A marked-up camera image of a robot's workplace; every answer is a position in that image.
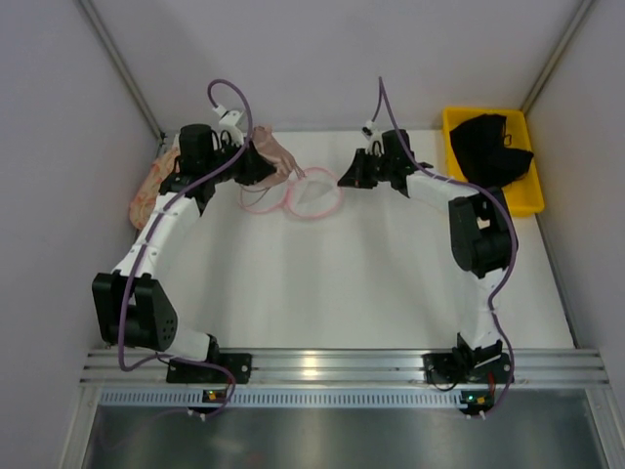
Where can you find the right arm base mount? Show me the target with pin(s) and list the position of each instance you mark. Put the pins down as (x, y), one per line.
(445, 371)

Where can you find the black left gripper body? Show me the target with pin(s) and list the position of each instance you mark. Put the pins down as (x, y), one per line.
(255, 166)

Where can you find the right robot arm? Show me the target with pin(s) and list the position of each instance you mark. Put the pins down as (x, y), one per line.
(481, 236)

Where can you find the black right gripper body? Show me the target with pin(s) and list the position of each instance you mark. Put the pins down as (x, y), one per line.
(364, 167)

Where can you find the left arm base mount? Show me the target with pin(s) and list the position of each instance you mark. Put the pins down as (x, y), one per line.
(228, 368)

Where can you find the yellow plastic tray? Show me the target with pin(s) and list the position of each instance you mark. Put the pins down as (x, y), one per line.
(524, 196)

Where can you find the aluminium frame rail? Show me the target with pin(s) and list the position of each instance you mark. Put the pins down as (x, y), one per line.
(534, 368)

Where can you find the black bra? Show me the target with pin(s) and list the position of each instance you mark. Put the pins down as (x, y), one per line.
(484, 154)

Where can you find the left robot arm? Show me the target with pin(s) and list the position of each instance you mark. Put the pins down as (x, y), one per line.
(132, 306)

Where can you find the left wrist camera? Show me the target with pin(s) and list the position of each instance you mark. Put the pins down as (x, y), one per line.
(228, 122)

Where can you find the orange patterned laundry bag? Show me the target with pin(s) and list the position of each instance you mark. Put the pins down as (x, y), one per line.
(144, 201)

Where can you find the perforated cable duct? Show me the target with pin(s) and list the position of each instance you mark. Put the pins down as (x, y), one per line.
(286, 398)

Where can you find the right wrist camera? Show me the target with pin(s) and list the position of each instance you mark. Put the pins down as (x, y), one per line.
(370, 131)

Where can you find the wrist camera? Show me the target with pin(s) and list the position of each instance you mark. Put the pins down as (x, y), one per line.
(370, 131)
(228, 122)

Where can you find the pink satin bra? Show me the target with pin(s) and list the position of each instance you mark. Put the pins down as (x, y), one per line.
(281, 159)

